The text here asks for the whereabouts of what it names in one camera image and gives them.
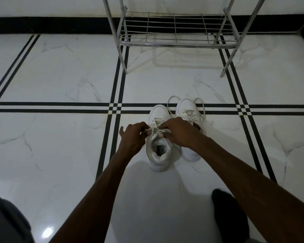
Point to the person's black sock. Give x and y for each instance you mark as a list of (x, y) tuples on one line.
[(229, 217)]

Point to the person's right fingers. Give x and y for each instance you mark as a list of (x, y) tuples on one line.
[(166, 125)]

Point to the person's left little finger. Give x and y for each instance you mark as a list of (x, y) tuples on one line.
[(121, 130)]

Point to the person's left hand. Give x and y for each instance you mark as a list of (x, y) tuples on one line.
[(131, 139)]

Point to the person's right hand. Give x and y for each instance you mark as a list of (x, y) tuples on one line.
[(182, 132)]

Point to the white lace-up sneaker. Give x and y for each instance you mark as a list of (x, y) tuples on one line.
[(188, 111), (160, 154)]

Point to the person's right forearm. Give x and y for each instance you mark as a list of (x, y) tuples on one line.
[(253, 192)]

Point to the person's left forearm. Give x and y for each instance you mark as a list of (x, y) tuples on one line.
[(98, 199)]

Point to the person's grey trousers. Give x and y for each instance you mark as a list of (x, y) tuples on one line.
[(7, 222)]

